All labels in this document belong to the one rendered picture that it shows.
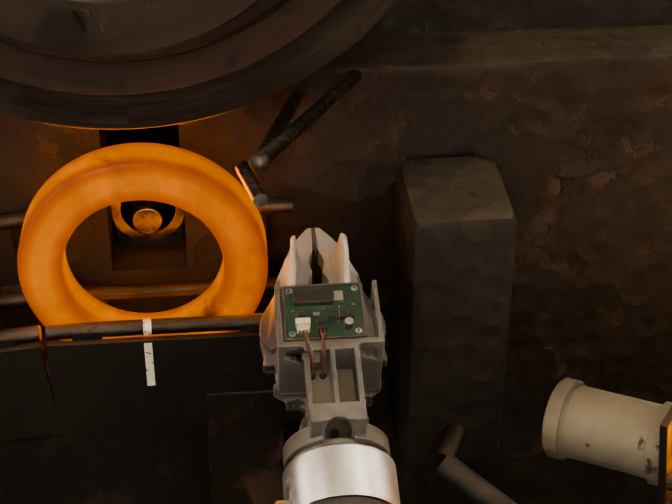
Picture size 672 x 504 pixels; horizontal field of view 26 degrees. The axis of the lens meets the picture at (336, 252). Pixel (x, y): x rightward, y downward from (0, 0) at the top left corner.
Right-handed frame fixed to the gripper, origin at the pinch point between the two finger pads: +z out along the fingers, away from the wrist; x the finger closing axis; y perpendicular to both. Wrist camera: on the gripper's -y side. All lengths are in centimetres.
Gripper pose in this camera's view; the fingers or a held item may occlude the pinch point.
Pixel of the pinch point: (314, 249)
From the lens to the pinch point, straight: 110.2
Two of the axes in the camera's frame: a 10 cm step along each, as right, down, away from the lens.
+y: 0.3, -6.2, -7.8
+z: -0.8, -7.8, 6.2
